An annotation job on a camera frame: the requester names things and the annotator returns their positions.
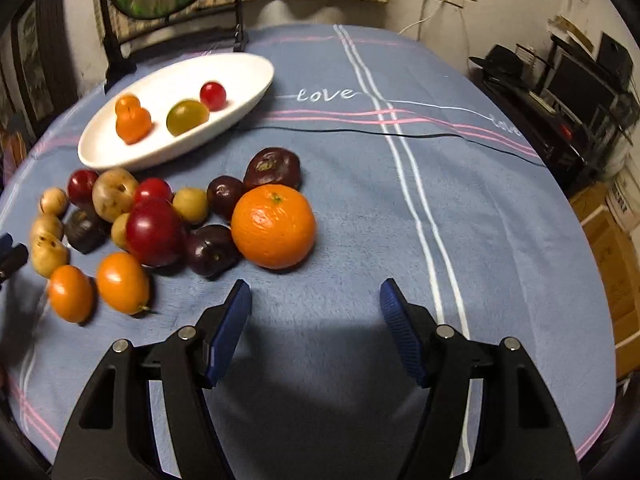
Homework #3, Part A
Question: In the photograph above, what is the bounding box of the dark red fruit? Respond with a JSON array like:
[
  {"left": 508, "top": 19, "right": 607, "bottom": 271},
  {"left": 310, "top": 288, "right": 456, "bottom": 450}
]
[{"left": 67, "top": 169, "right": 100, "bottom": 206}]

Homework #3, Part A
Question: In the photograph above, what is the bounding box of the large tan fruit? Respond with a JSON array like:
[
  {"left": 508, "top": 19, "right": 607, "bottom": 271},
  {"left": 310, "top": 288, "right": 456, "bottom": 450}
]
[{"left": 92, "top": 168, "right": 139, "bottom": 223}]

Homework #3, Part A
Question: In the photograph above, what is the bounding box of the oval orange fruit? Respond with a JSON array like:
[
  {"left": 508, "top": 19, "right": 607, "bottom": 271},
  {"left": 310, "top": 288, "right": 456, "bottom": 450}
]
[
  {"left": 95, "top": 252, "right": 151, "bottom": 316},
  {"left": 48, "top": 265, "right": 95, "bottom": 324}
]

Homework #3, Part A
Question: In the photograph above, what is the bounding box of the black speaker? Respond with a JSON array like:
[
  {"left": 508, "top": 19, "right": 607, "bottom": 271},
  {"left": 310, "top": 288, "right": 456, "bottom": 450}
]
[{"left": 597, "top": 32, "right": 633, "bottom": 91}]

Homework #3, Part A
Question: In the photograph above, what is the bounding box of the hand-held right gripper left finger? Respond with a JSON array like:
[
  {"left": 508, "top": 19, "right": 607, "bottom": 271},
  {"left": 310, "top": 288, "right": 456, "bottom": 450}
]
[{"left": 50, "top": 279, "right": 252, "bottom": 480}]

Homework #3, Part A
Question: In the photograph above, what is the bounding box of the lumpy orange fruit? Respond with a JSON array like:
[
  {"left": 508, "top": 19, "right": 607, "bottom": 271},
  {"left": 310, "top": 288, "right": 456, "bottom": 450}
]
[{"left": 116, "top": 108, "right": 153, "bottom": 145}]

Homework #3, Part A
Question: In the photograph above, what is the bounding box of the white oval plate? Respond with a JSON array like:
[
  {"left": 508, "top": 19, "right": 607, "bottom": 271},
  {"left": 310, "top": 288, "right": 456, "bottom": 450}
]
[{"left": 77, "top": 52, "right": 275, "bottom": 171}]

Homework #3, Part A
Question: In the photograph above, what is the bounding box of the black cable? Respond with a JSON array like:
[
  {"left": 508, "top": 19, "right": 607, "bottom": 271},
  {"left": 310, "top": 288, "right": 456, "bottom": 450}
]
[{"left": 260, "top": 126, "right": 548, "bottom": 167}]

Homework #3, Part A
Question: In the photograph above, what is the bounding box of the small orange fruit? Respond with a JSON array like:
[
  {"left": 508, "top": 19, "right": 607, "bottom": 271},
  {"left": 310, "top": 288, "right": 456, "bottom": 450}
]
[{"left": 115, "top": 94, "right": 142, "bottom": 117}]

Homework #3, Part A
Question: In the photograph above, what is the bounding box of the red cherry tomato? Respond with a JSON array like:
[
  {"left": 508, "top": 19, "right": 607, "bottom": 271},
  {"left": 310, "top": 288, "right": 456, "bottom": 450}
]
[{"left": 199, "top": 81, "right": 227, "bottom": 112}]

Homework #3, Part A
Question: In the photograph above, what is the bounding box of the dark purple plum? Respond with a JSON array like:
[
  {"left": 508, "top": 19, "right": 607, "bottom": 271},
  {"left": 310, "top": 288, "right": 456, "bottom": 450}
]
[
  {"left": 184, "top": 224, "right": 242, "bottom": 278},
  {"left": 206, "top": 175, "right": 246, "bottom": 221}
]

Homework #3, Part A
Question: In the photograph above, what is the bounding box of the white bucket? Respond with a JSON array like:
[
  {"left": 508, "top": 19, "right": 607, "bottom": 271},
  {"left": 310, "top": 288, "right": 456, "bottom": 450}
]
[{"left": 602, "top": 130, "right": 640, "bottom": 226}]

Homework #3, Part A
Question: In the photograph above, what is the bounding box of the small red fruit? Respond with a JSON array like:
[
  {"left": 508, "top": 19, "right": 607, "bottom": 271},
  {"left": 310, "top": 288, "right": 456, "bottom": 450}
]
[{"left": 133, "top": 177, "right": 174, "bottom": 206}]

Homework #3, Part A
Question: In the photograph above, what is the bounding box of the black cabinet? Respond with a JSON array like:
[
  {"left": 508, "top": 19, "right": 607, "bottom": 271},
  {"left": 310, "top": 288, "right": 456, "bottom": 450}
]
[{"left": 470, "top": 67, "right": 601, "bottom": 196}]

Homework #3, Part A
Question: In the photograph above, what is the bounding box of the small yellow fruit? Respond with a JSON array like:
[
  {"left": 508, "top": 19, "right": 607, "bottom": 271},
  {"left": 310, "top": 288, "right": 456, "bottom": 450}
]
[
  {"left": 172, "top": 187, "right": 209, "bottom": 225},
  {"left": 110, "top": 212, "right": 132, "bottom": 250}
]

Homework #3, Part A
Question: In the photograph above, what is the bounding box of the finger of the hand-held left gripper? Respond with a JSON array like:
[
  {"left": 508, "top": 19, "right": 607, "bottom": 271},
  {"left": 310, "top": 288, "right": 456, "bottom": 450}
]
[{"left": 0, "top": 232, "right": 29, "bottom": 282}]

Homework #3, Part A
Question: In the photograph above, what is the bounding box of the green yellow tomato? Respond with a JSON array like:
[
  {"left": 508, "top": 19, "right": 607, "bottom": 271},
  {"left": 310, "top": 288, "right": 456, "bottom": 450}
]
[{"left": 166, "top": 99, "right": 210, "bottom": 137}]

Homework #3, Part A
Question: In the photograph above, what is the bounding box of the large orange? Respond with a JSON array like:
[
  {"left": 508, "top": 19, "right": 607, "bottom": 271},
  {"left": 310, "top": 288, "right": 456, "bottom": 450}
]
[{"left": 231, "top": 184, "right": 317, "bottom": 270}]

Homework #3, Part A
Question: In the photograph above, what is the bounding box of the small tan fruit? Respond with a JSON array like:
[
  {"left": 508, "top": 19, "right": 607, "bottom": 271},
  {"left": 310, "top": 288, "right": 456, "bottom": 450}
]
[
  {"left": 39, "top": 187, "right": 69, "bottom": 217},
  {"left": 30, "top": 214, "right": 64, "bottom": 243},
  {"left": 31, "top": 235, "right": 70, "bottom": 279}
]

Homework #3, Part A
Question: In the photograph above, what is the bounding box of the dark brown fruit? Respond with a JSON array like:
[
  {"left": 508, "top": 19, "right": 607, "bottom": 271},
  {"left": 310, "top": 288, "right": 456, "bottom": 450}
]
[{"left": 63, "top": 206, "right": 108, "bottom": 254}]

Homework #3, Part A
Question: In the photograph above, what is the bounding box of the black hat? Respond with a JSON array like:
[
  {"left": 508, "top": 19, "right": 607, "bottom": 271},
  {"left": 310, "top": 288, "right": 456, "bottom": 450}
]
[{"left": 468, "top": 44, "right": 531, "bottom": 91}]

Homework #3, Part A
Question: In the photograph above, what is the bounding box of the black monitor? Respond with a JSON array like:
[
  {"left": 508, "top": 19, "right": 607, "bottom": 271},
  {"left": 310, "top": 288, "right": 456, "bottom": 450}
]
[{"left": 542, "top": 52, "right": 626, "bottom": 126}]

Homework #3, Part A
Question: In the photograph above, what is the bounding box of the dark picture frame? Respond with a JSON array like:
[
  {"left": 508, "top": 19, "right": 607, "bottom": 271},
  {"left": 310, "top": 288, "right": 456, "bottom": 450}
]
[{"left": 10, "top": 0, "right": 76, "bottom": 131}]

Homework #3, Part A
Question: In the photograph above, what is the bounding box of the large dark purple fruit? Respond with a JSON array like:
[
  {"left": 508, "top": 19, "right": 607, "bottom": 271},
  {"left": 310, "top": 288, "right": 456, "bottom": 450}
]
[{"left": 243, "top": 147, "right": 302, "bottom": 192}]

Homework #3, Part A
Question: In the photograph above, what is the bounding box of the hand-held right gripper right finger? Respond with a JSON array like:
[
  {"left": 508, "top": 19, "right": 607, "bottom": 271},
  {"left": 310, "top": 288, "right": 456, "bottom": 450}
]
[{"left": 379, "top": 278, "right": 583, "bottom": 480}]

